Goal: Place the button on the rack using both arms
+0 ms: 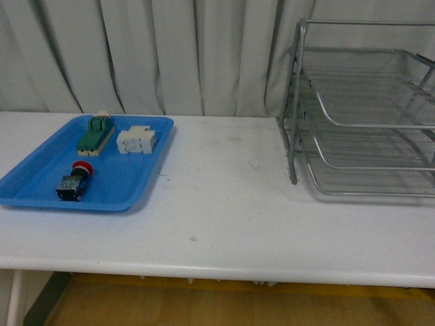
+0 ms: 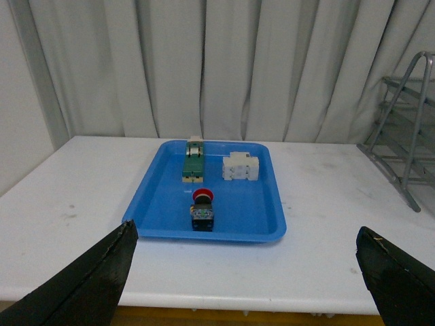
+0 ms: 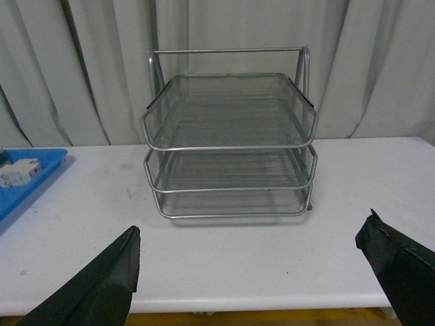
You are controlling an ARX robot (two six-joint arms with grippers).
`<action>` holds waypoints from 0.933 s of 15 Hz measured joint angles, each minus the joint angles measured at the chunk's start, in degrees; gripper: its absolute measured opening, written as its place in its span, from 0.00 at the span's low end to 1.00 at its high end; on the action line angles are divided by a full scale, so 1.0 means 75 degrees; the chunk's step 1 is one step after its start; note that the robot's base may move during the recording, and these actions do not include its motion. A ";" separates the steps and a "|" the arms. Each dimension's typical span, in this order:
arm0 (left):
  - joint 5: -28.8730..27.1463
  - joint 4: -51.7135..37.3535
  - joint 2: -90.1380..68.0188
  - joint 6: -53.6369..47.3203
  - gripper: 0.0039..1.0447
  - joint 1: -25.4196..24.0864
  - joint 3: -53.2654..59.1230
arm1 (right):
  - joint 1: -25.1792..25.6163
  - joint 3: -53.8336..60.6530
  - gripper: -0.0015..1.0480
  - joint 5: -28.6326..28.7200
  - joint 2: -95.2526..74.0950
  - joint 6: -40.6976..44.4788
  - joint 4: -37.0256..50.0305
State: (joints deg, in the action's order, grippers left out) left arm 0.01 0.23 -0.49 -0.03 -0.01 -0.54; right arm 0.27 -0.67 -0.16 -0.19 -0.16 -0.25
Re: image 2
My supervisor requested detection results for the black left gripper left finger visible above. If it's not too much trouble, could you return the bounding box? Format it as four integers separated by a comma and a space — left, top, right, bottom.
1, 221, 138, 325

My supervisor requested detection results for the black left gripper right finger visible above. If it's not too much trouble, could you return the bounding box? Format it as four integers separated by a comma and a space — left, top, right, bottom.
356, 226, 434, 325

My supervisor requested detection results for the red emergency stop button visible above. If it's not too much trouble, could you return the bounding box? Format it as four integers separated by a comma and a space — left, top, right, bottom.
190, 188, 214, 232

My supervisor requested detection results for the green terminal block module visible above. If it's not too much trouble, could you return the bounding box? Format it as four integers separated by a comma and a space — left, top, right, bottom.
182, 136, 205, 183

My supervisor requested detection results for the blue plastic tray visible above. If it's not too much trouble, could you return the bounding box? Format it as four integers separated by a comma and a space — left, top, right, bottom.
123, 140, 287, 243

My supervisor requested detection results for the white circuit breaker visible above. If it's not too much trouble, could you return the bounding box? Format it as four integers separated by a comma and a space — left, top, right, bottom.
222, 151, 260, 181

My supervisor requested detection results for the white pleated curtain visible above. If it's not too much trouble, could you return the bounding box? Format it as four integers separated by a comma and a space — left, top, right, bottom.
8, 1, 434, 147

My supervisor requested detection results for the grey wire mesh rack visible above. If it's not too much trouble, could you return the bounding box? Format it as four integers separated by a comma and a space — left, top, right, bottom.
357, 51, 434, 212

